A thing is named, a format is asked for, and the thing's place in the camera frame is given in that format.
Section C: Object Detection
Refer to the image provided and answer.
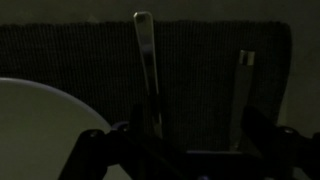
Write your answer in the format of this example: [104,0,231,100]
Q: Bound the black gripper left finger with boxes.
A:
[58,105,187,180]

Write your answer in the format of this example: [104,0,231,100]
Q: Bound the black woven placemat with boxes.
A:
[0,21,292,151]

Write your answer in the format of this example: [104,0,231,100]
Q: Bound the white round plate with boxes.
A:
[0,77,131,180]

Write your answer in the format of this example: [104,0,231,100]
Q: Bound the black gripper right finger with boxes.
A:
[241,106,320,180]

